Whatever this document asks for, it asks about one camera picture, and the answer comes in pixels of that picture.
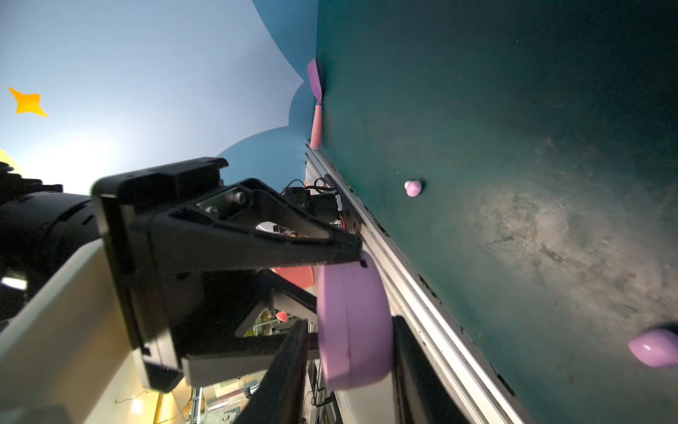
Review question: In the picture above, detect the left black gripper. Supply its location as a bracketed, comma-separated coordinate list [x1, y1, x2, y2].
[92, 158, 362, 391]

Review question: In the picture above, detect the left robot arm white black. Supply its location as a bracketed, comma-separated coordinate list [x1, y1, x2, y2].
[1, 157, 362, 392]

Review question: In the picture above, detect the pink watering can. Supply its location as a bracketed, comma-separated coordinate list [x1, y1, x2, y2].
[272, 266, 317, 324]

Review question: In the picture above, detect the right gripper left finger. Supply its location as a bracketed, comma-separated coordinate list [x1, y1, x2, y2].
[235, 320, 310, 424]

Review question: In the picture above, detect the purple earbud charging case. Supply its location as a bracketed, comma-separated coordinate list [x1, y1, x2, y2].
[317, 251, 394, 390]

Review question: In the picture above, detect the purple earbud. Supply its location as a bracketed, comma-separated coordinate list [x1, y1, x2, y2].
[628, 328, 677, 367]
[404, 180, 423, 198]

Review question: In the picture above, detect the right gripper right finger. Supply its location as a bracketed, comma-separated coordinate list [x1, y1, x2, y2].
[392, 316, 469, 424]

